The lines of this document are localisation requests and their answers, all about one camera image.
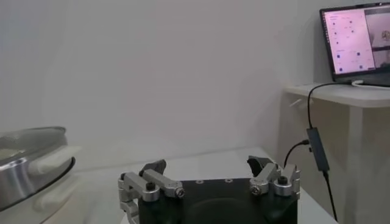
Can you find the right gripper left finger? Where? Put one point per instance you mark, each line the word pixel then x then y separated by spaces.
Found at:
pixel 152 179

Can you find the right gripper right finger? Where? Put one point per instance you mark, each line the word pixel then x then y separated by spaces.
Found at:
pixel 265 178

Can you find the steel steamer pot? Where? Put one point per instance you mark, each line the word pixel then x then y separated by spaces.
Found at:
pixel 51 158

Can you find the stainless steel steamer basket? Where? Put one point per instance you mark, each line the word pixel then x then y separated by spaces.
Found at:
pixel 18 182

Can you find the dark grey USB hub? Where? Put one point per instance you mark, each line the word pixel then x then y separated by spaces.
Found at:
pixel 318 149

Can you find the white side desk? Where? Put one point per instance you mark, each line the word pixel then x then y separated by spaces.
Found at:
pixel 350 95

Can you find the black laptop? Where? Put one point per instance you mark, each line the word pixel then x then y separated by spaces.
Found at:
pixel 350 39

